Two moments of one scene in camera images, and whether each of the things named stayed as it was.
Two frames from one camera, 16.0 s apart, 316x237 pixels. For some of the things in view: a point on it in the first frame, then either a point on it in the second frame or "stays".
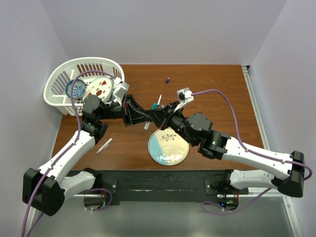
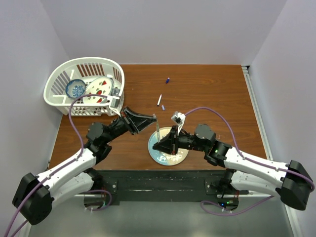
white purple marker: x=159 y=100 stays
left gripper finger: x=133 y=106 -> x=137 y=117
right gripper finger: x=158 y=119 -> x=170 y=149
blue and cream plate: x=166 y=147 stays
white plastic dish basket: x=55 y=94 stays
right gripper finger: x=160 y=112 -> x=169 y=141
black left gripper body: x=114 y=110 -> x=122 y=125
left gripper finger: x=135 y=116 -> x=138 y=126
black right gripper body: x=175 y=121 -> x=184 y=141
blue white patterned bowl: x=79 y=88 stays
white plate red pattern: x=100 y=86 stays
